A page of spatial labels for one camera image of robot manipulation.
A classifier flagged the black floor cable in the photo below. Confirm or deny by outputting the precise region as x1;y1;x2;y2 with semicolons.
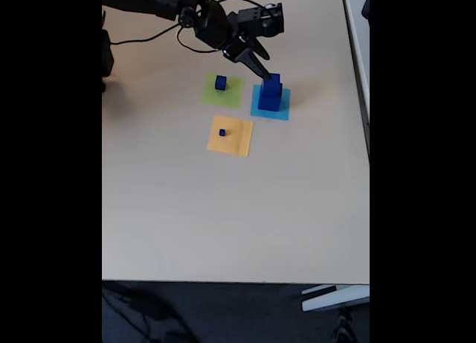
102;285;194;343

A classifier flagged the black camera box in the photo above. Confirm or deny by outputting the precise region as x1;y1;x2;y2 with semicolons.
237;1;286;38

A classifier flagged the green paper square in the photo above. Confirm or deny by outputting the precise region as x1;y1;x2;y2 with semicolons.
202;72;245;109

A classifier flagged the medium blue cube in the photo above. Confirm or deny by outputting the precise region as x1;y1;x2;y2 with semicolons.
261;72;283;97

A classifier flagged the white adjacent table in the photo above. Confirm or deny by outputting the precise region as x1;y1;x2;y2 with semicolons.
341;0;370;158

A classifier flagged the black chair base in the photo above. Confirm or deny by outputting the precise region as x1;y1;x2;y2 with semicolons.
332;307;360;343

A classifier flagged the large blue cube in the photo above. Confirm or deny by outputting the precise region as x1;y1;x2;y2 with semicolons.
257;83;283;112

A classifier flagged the white table foot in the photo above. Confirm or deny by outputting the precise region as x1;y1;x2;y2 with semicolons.
300;283;370;313

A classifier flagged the orange paper square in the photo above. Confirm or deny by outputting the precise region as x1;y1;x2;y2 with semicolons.
206;115;254;158

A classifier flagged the light blue paper square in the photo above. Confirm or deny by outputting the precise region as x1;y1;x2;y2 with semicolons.
249;83;292;122

